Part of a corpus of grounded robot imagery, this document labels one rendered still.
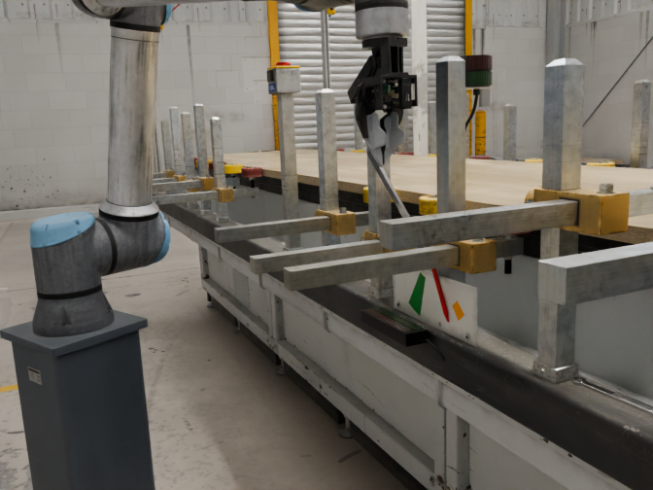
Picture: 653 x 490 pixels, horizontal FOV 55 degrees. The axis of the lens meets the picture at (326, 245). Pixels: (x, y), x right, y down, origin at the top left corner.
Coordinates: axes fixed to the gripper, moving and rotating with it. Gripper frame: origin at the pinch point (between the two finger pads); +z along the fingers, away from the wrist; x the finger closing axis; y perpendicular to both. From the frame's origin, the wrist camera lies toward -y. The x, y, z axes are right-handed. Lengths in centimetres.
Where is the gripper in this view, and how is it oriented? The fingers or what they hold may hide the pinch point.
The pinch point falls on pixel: (380, 157)
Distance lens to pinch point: 114.9
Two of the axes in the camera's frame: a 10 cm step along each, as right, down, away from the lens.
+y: 4.2, 1.5, -9.0
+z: 0.5, 9.8, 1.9
